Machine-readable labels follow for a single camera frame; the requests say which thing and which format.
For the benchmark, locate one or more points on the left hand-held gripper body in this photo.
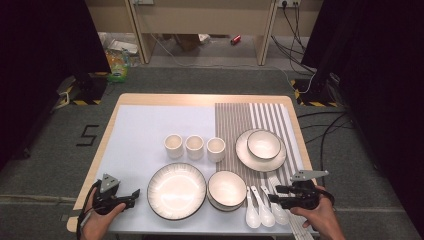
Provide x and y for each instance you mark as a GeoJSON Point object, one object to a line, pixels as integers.
{"type": "Point", "coordinates": [104, 200]}

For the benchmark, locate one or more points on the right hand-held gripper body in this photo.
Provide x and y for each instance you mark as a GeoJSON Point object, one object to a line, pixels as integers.
{"type": "Point", "coordinates": [305, 196]}

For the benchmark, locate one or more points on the white ceramic spoon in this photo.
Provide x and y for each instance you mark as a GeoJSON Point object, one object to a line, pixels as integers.
{"type": "Point", "coordinates": [266, 218]}
{"type": "Point", "coordinates": [252, 218]}
{"type": "Point", "coordinates": [281, 218]}

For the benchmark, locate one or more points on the bundle of white chopsticks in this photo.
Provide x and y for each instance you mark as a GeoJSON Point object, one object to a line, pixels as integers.
{"type": "Point", "coordinates": [300, 228]}

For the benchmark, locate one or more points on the white dark-rimmed plate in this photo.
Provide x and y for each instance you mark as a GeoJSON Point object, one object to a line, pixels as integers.
{"type": "Point", "coordinates": [176, 191]}
{"type": "Point", "coordinates": [258, 165]}

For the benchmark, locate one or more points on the white dark-rimmed bowl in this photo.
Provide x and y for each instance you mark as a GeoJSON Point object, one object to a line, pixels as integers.
{"type": "Point", "coordinates": [264, 145]}
{"type": "Point", "coordinates": [226, 188]}
{"type": "Point", "coordinates": [226, 209]}

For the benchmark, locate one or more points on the person's left hand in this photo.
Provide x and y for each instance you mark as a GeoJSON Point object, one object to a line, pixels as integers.
{"type": "Point", "coordinates": [98, 223]}

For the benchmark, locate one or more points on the person's right hand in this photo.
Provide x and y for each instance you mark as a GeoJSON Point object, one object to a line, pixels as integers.
{"type": "Point", "coordinates": [321, 216]}

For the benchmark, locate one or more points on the pale blue table sheet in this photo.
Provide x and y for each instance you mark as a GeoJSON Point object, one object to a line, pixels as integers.
{"type": "Point", "coordinates": [140, 140]}

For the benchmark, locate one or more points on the white ceramic cup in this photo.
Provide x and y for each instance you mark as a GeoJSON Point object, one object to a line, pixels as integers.
{"type": "Point", "coordinates": [194, 146]}
{"type": "Point", "coordinates": [216, 148]}
{"type": "Point", "coordinates": [173, 145]}

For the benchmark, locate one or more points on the grey striped placemat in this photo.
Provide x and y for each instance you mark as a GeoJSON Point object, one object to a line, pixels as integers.
{"type": "Point", "coordinates": [228, 126]}

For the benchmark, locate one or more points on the black stand base hazard tape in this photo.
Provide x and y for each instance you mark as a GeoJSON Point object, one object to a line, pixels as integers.
{"type": "Point", "coordinates": [316, 95]}
{"type": "Point", "coordinates": [88, 90]}

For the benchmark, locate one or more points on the green yellow snack bag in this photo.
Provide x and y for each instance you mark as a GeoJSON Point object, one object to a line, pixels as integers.
{"type": "Point", "coordinates": [117, 70]}

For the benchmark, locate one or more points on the black curtain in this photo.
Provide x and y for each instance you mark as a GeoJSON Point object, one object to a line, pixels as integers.
{"type": "Point", "coordinates": [40, 66]}
{"type": "Point", "coordinates": [383, 83]}

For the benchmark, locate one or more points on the white plastic bag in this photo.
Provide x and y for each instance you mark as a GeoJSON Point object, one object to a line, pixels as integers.
{"type": "Point", "coordinates": [123, 46]}

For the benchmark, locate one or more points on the red can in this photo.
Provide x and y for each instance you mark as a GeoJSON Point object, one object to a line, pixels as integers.
{"type": "Point", "coordinates": [235, 39]}

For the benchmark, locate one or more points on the brown cardboard box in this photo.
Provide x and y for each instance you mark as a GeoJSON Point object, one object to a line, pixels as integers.
{"type": "Point", "coordinates": [187, 42]}

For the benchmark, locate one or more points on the white crumpled paper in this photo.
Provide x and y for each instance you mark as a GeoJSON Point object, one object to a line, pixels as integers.
{"type": "Point", "coordinates": [204, 38]}

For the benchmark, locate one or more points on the beige wooden desk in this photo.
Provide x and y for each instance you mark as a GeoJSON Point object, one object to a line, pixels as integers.
{"type": "Point", "coordinates": [200, 16]}

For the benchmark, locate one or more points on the white wall socket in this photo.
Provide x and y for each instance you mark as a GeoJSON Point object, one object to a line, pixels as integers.
{"type": "Point", "coordinates": [288, 3]}
{"type": "Point", "coordinates": [143, 1]}

